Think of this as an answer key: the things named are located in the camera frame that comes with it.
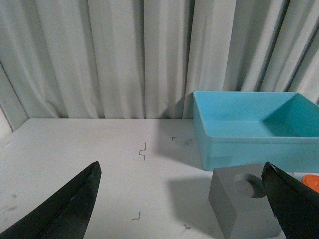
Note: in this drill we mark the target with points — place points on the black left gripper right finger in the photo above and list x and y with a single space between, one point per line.
295 205

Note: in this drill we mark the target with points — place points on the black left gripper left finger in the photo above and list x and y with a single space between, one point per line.
65 214

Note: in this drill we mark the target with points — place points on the gray block with round hole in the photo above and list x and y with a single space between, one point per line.
240 204

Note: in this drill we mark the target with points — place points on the blue plastic box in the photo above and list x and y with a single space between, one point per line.
238 128

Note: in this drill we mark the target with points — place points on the orange cylinder part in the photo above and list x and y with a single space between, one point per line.
312 181

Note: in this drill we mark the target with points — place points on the white pleated curtain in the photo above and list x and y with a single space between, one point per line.
144 58

